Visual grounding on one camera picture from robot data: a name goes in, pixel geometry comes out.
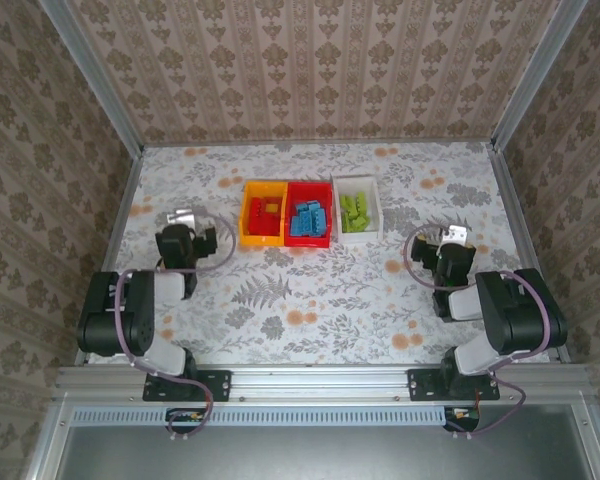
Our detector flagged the white slotted cable duct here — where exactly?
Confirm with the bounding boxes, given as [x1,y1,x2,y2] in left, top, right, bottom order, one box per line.
[72,405,444,427]

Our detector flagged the aluminium frame post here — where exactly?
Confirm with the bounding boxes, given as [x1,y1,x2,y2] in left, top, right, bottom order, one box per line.
[37,0,146,154]
[490,0,592,151]

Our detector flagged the small connector board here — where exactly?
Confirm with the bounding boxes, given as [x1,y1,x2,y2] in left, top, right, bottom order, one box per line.
[443,405,481,434]
[165,407,212,434]

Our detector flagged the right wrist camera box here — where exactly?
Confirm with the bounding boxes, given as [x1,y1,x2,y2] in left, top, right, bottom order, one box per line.
[439,224,470,248]

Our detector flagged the lilac right arm cable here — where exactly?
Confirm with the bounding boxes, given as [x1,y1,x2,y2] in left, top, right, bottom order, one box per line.
[402,223,556,442]

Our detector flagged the lilac arm cable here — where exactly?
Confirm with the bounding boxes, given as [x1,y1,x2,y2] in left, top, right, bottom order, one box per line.
[402,223,556,442]
[110,209,237,444]

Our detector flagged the aluminium frame rail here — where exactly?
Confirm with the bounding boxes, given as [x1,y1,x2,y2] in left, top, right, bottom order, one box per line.
[73,147,146,364]
[140,139,496,150]
[487,144,571,364]

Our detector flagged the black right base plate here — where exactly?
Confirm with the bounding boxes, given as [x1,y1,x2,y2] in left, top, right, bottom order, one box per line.
[406,368,501,402]

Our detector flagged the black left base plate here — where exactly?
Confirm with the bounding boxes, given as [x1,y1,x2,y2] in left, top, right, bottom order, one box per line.
[143,368,232,402]

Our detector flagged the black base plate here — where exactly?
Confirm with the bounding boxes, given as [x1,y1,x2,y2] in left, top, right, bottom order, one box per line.
[143,368,232,402]
[406,368,501,402]

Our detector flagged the yellow plastic bin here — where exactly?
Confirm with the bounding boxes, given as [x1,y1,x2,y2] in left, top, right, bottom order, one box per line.
[238,180,290,248]

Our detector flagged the red plastic bin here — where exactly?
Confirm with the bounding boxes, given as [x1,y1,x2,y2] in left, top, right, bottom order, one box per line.
[284,180,334,249]

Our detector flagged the aluminium frame beam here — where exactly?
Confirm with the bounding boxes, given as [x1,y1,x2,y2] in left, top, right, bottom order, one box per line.
[23,399,74,480]
[577,364,600,480]

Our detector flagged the white plastic bin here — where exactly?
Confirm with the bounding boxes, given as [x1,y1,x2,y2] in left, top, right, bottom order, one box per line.
[331,173,384,243]

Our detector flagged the aluminium mounting rail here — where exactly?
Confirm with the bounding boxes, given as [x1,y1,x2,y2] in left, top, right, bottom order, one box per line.
[53,363,592,405]

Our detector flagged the lilac left arm cable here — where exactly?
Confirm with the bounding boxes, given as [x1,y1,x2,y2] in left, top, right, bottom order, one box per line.
[110,209,237,444]

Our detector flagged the grey metal sheet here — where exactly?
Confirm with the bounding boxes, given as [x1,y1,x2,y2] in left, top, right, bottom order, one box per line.
[54,404,594,480]

